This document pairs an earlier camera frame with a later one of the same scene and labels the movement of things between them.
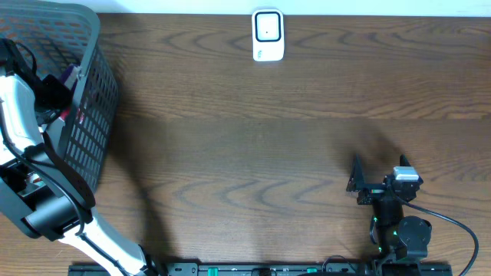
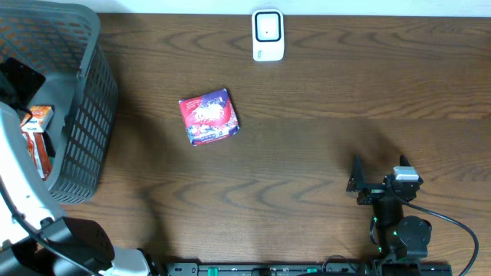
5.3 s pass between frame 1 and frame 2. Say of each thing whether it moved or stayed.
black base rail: stayed
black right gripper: stayed
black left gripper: moved
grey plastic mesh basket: stayed
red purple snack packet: moved
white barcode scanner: stayed
